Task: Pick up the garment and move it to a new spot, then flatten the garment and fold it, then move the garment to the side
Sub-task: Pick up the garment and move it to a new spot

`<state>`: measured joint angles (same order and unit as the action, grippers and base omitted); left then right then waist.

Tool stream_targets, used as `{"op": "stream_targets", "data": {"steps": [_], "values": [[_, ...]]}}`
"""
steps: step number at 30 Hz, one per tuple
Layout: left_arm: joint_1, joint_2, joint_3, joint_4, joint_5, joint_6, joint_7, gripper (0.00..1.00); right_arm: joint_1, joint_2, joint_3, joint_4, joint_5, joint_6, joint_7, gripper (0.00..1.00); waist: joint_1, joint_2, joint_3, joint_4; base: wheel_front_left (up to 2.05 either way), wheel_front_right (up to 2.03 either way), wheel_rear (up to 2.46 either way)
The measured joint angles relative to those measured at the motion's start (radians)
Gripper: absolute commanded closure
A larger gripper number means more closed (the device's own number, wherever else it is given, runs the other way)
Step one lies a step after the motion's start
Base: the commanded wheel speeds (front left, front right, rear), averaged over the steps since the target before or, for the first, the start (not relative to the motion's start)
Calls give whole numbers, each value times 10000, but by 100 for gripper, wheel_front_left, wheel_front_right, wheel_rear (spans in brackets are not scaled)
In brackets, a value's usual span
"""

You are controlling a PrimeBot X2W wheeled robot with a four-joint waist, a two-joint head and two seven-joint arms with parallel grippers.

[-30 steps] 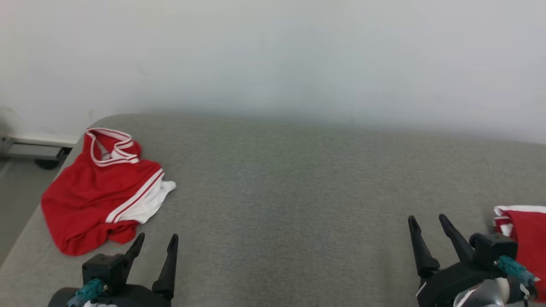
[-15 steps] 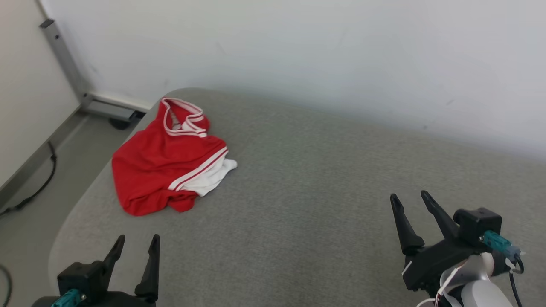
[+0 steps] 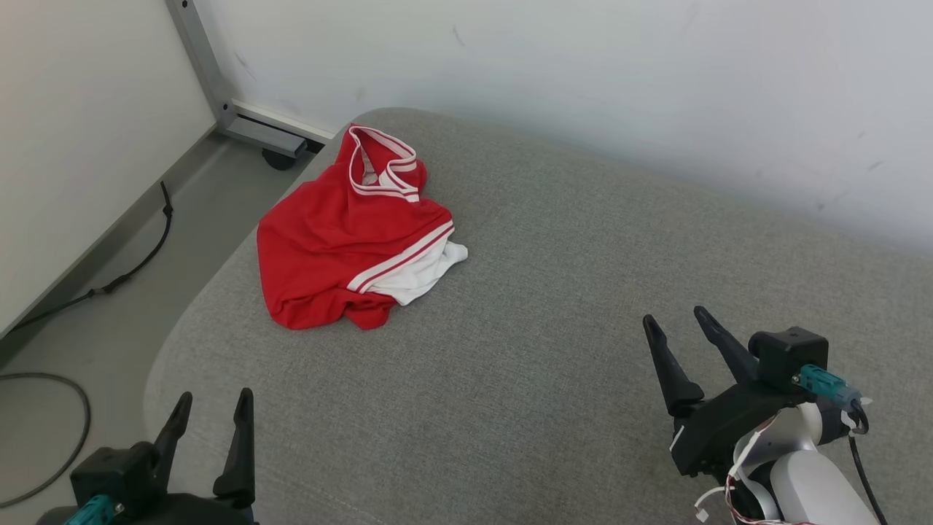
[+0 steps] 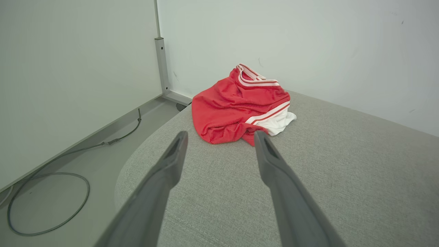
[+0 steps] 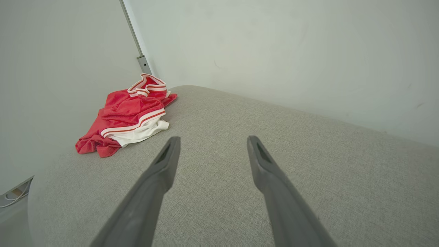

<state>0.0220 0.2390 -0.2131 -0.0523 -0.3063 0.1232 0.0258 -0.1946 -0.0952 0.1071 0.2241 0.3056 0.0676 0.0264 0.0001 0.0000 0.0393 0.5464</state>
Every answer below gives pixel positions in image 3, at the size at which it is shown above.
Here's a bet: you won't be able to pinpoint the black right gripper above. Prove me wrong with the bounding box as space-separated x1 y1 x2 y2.
643 306 806 478

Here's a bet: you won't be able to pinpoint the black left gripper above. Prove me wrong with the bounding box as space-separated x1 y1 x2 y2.
120 388 259 525

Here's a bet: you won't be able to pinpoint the red white basketball jersey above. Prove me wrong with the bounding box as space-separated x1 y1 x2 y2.
257 124 469 331

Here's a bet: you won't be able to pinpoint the grey fabric sofa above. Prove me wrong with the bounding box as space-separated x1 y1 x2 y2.
144 108 933 525

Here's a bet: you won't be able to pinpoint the white red right arm wires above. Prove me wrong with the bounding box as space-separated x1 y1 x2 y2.
692 416 810 525

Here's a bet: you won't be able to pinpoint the grey looped floor cable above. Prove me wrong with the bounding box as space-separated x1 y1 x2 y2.
0 373 92 509

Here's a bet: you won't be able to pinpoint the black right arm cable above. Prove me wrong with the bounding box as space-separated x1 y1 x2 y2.
846 403 890 525

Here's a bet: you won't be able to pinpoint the black floor cable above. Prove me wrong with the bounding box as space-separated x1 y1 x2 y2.
7 182 174 333

